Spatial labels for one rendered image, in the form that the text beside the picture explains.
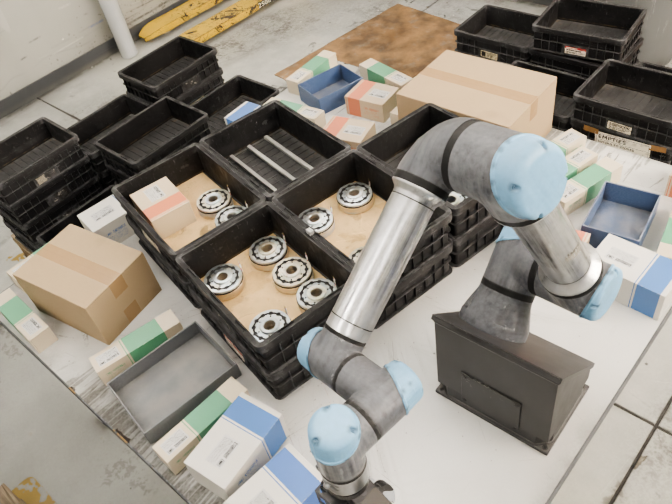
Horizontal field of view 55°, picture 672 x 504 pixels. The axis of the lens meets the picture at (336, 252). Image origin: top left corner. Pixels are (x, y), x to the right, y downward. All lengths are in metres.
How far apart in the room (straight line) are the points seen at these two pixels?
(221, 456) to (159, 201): 0.79
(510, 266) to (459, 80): 0.95
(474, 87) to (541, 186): 1.20
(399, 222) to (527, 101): 1.11
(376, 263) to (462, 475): 0.61
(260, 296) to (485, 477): 0.68
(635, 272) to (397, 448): 0.72
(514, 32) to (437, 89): 1.44
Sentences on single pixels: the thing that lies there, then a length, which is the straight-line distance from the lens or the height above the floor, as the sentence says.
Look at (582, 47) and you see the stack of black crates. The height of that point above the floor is 0.54.
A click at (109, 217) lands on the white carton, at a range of 2.15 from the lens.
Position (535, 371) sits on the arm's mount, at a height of 0.98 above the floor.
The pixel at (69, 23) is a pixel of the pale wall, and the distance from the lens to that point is 4.85.
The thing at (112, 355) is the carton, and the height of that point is 0.76.
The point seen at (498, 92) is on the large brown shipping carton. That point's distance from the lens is 2.12.
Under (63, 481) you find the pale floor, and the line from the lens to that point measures 2.62.
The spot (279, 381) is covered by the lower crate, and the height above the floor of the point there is 0.77.
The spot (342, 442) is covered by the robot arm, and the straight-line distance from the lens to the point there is 0.93.
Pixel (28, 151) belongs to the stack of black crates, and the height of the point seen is 0.49.
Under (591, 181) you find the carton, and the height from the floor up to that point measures 0.76.
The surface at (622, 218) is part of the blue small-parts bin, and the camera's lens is 2.00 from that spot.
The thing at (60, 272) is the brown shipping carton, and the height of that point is 0.86.
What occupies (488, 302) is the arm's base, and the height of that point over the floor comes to 0.98.
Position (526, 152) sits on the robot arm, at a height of 1.47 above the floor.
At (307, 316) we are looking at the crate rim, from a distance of 1.46.
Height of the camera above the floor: 2.05
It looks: 45 degrees down
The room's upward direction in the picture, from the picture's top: 12 degrees counter-clockwise
